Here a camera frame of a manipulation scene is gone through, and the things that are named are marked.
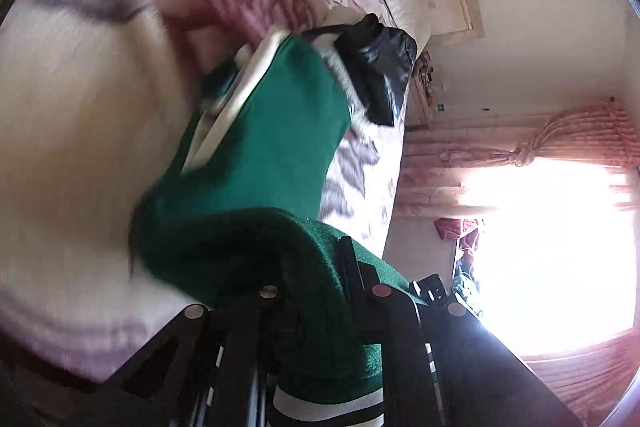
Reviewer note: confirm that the white nightstand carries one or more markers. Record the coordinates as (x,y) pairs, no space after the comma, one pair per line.
(420,103)

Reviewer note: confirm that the green varsity jacket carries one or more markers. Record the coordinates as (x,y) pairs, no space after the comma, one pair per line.
(239,211)

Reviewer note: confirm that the pink floral curtain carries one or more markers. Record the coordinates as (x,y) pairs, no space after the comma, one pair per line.
(557,197)

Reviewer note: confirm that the black folded jacket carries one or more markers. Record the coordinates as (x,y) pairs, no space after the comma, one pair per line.
(379,60)

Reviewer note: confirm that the floral bed blanket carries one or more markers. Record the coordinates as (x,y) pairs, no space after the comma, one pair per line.
(95,95)

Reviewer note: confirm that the clothes pile on windowsill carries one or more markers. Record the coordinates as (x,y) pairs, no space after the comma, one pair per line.
(466,236)

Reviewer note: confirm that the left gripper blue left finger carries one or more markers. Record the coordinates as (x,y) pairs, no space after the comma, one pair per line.
(240,397)

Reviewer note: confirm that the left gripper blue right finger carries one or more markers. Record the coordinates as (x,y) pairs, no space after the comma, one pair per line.
(391,318)

